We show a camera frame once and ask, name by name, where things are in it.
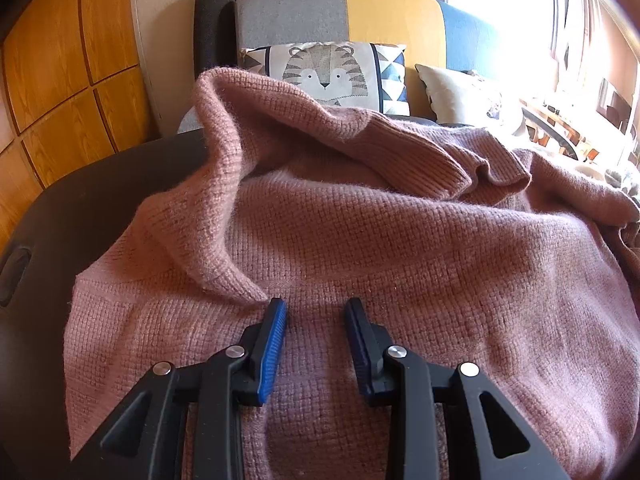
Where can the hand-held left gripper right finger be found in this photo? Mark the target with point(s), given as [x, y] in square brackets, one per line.
[357, 345]

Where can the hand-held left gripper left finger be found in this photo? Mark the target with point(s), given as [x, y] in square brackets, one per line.
[272, 350]

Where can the pink knit sweater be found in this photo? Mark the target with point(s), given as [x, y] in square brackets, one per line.
[400, 240]

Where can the black leather massage bed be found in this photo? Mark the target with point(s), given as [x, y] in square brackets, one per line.
[40, 310]

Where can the deer print cushion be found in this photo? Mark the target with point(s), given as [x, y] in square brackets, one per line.
[460, 95]

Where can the tiger print cushion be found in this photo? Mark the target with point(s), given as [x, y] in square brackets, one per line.
[325, 72]

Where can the wooden desk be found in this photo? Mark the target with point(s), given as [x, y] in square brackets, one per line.
[575, 130]

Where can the grey yellow blue sofa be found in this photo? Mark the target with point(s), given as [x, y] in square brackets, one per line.
[390, 20]

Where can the black rolled mat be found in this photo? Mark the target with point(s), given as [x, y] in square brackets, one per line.
[215, 25]

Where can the wooden wardrobe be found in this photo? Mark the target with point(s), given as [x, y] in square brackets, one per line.
[60, 70]

